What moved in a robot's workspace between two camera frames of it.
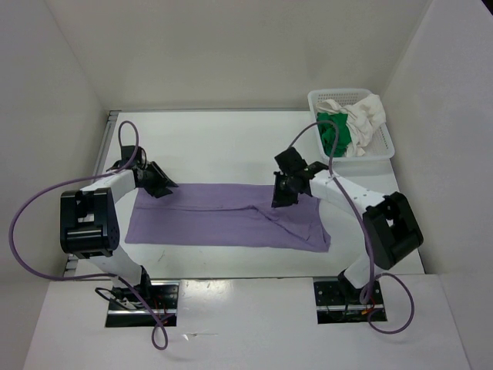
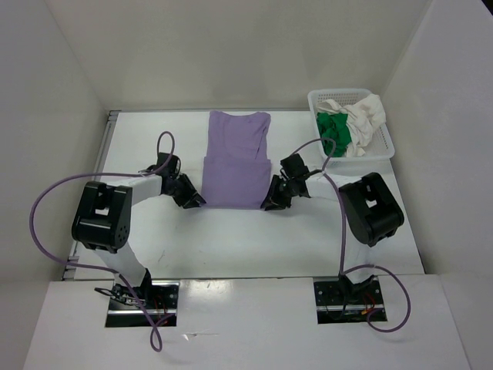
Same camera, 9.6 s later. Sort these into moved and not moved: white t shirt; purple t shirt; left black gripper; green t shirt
Moved: purple t shirt; left black gripper
Not moved: green t shirt; white t shirt
